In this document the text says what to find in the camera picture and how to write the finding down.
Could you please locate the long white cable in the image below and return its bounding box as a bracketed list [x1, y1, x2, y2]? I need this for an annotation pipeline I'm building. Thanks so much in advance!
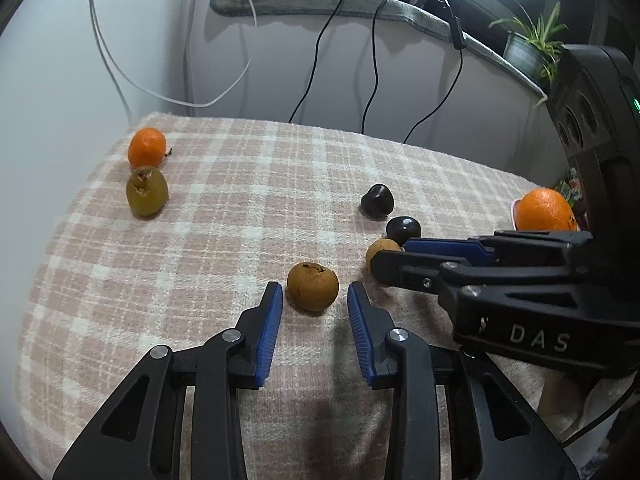
[86, 0, 252, 109]

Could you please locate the black power cable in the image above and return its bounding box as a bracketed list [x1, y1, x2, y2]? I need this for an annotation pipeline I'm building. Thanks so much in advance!
[360, 0, 396, 135]
[287, 0, 354, 125]

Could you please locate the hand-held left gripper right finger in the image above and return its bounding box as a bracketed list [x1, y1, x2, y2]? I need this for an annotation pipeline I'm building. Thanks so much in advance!
[347, 281, 579, 480]

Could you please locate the large orange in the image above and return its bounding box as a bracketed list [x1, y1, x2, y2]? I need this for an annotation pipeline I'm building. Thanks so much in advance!
[515, 186, 582, 234]

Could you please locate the ring light cable with switch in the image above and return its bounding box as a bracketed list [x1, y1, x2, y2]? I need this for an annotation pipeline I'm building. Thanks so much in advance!
[402, 0, 469, 145]

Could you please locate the dark round fruit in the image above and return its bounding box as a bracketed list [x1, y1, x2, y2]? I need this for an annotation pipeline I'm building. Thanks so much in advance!
[361, 183, 395, 221]
[385, 216, 420, 244]

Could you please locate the checkered tablecloth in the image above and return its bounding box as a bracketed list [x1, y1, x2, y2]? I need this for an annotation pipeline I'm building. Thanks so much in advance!
[12, 111, 636, 480]

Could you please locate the brown round fruit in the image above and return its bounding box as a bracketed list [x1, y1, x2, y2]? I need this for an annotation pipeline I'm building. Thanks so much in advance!
[286, 261, 340, 313]
[365, 238, 404, 277]

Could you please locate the olive green fruit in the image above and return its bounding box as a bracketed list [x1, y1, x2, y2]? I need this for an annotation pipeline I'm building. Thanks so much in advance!
[125, 165, 170, 219]

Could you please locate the spider plant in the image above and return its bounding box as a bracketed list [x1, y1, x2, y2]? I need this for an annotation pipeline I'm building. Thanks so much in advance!
[487, 0, 571, 107]

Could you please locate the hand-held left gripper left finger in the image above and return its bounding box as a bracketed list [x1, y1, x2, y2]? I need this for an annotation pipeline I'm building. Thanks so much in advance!
[52, 281, 285, 480]

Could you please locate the green snack package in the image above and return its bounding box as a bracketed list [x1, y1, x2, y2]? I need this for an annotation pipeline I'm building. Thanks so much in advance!
[552, 167, 584, 211]

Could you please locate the small tangerine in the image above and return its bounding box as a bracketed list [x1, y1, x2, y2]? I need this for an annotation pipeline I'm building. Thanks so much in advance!
[128, 127, 169, 169]

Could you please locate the plant pot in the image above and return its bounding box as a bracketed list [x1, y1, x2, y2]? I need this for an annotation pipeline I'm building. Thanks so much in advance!
[502, 30, 547, 79]

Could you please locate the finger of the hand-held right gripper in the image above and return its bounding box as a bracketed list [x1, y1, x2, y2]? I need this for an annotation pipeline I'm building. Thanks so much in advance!
[371, 249, 595, 295]
[402, 229, 596, 267]

